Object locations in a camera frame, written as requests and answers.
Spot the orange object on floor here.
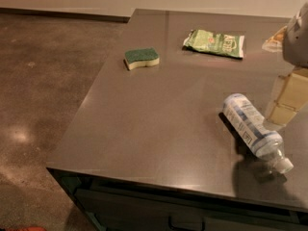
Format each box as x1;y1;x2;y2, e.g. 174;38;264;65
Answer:
0;226;46;231

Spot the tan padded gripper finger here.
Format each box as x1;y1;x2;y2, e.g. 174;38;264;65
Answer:
264;67;308;127

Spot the dark cabinet drawer front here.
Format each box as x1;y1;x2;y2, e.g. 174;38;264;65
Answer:
75;189;308;231

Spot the green and yellow sponge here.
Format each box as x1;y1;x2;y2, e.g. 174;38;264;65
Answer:
124;47;160;70

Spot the green jalapeno chip bag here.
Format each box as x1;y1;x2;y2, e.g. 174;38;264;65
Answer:
183;29;244;59

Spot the black drawer handle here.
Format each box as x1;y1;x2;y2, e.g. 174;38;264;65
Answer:
167;217;206;231

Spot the blue label plastic water bottle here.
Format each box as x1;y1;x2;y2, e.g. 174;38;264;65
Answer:
222;93;294;174

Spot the yellow snack bag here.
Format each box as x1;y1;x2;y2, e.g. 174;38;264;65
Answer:
262;26;287;53

